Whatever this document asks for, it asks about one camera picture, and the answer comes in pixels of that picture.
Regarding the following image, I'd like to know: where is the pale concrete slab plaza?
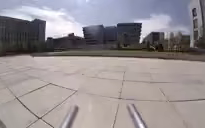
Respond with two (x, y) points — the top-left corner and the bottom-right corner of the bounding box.
(0, 54), (205, 128)

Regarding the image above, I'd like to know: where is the long grass strip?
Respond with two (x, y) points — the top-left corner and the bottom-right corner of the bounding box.
(30, 49), (205, 63)

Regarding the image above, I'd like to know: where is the dark glass building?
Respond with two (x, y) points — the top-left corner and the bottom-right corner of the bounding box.
(82, 22), (143, 50)

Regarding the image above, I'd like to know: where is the dark low building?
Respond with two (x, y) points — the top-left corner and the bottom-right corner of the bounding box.
(45, 32), (86, 51)

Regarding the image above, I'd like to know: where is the robot's own part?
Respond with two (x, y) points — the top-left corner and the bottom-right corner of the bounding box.
(126, 103), (148, 128)
(59, 104), (80, 128)

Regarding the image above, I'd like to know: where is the grey wide building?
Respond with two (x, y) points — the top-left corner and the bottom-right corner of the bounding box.
(0, 13), (47, 56)

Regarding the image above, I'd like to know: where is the white curved building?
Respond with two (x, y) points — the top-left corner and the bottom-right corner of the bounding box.
(189, 0), (205, 51)

